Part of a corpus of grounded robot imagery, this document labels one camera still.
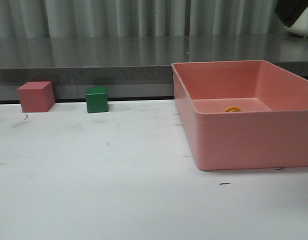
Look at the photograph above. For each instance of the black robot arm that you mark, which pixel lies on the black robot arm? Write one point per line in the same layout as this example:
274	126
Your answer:
289	11

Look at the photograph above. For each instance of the yellow push button switch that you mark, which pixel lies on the yellow push button switch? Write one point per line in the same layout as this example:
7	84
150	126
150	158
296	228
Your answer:
232	109

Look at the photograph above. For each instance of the green cube block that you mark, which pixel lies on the green cube block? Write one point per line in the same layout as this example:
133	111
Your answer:
97	100

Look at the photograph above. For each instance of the dark grey counter shelf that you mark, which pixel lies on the dark grey counter shelf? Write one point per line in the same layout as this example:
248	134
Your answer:
135	68

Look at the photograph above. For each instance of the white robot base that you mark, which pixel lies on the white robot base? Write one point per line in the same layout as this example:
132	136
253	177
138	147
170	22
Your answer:
300	27

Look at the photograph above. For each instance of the grey pleated curtain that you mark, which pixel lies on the grey pleated curtain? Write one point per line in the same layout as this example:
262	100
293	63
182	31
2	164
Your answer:
155	18

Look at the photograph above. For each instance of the pink plastic bin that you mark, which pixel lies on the pink plastic bin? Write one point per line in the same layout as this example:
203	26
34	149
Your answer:
271	131

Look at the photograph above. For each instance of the pink cube block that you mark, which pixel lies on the pink cube block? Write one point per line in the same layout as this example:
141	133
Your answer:
36	96

